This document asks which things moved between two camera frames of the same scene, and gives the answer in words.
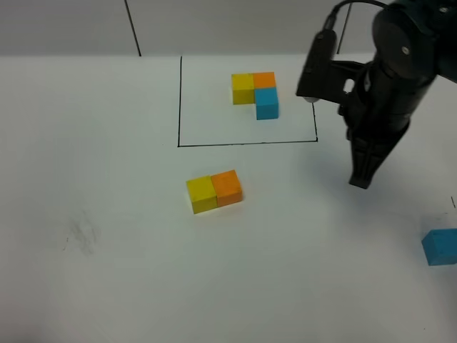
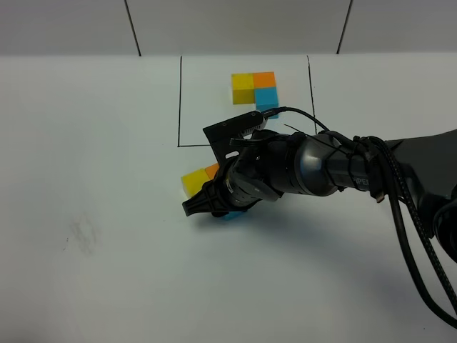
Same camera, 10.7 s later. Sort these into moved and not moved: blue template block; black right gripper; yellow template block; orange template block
Moved: black right gripper
Not moved: blue template block; orange template block; yellow template block
